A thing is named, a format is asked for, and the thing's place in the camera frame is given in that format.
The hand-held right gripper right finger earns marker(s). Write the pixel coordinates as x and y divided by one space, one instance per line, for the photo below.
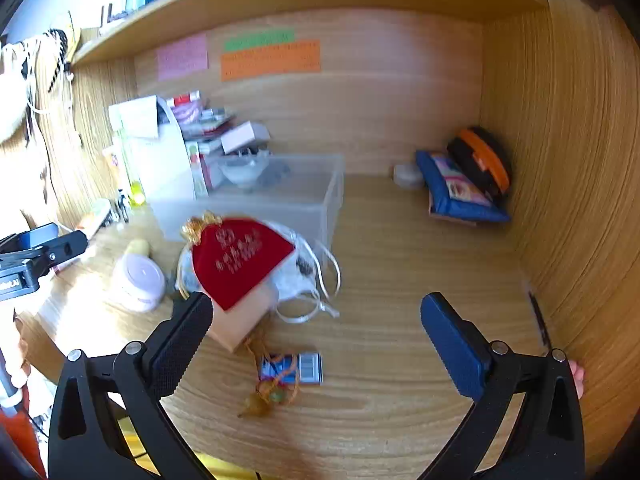
457 350

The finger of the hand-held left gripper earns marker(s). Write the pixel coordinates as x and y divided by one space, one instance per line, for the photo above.
35 235
62 250

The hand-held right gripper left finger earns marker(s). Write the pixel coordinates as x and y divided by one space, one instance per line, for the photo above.
172 355

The beige cardboard box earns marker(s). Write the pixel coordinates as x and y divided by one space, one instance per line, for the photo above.
240 322

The red velvet pouch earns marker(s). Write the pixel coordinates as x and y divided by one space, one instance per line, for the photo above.
240 260

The white mesh ribbon bag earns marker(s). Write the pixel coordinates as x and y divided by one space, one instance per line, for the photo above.
300 280

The clear plastic storage box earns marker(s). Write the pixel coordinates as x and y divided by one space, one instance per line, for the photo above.
300 195

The person's right hand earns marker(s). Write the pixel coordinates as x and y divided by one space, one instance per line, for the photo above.
578 380

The green and orange packet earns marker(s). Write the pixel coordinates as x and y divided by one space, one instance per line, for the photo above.
95 217

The pens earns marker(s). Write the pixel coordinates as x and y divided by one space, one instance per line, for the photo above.
121 205

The dark thin strip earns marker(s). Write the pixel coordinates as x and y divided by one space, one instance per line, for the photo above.
540 320

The yellow liquid bottle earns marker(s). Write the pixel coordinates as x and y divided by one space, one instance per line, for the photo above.
136 195

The white paper bag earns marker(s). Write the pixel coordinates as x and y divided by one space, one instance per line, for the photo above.
160 160

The blue packet with barcode label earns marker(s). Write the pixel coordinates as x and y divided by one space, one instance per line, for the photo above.
307 367

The hanging white cloth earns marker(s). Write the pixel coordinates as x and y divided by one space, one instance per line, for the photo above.
10 90

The fruit sticker sheets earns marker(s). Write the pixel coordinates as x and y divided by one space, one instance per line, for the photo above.
200 170

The round white container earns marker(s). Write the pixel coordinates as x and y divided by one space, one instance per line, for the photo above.
407 176

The black and orange round case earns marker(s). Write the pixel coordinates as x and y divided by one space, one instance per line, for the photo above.
480 160

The glass bowl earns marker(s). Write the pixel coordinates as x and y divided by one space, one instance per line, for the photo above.
245 172

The stack of small packets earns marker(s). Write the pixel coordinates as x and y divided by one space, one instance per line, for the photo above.
212 122

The small white box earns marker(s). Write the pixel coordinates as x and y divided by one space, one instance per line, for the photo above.
245 137

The pink paper note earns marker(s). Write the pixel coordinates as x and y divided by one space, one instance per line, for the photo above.
182 57

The orange paper note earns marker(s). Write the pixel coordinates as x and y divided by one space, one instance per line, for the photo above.
272 62

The green paper note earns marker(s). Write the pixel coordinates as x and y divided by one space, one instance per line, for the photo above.
257 40

